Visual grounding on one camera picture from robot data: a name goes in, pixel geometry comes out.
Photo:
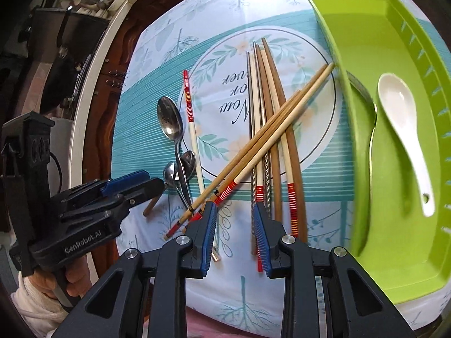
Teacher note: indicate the metal fork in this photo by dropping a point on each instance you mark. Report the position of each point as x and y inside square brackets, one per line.
[370, 104]

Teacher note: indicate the black countertop appliance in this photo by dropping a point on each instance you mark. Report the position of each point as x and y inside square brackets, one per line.
[84, 28]

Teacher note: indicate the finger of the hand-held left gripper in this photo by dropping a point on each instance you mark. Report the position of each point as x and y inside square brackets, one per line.
[123, 181]
[144, 190]

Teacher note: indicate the cream red-banded chopstick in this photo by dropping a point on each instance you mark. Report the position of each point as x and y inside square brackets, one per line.
[192, 130]
[292, 204]
[227, 190]

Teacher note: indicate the white kitchen countertop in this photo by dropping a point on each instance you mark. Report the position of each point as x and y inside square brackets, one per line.
[84, 148]

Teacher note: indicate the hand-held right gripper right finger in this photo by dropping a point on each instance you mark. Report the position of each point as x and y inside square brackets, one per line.
[262, 243]

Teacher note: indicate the light bamboo chopstick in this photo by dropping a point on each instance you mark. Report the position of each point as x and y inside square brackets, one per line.
[204, 197]
[151, 207]

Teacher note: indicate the printed teal white tablecloth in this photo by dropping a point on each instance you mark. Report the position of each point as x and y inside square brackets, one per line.
[225, 42]

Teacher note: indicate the white ceramic spoon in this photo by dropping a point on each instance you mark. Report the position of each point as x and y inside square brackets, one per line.
[396, 102]

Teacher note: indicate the brown wooden kitchen cabinets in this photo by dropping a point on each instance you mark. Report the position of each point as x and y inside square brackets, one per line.
[112, 119]

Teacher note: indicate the large metal spoon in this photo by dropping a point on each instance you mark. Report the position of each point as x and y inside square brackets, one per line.
[169, 119]

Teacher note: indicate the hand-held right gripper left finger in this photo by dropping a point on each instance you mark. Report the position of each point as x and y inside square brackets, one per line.
[210, 239]

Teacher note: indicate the person's left forearm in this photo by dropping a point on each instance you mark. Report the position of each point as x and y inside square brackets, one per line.
[35, 310]

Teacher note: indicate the small metal spoon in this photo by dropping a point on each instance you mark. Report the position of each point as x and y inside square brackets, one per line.
[189, 162]
[170, 174]

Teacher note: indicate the person's left hand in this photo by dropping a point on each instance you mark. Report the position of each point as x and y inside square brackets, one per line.
[75, 274]

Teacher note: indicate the green plastic tray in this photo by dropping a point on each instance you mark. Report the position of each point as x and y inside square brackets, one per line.
[387, 183]

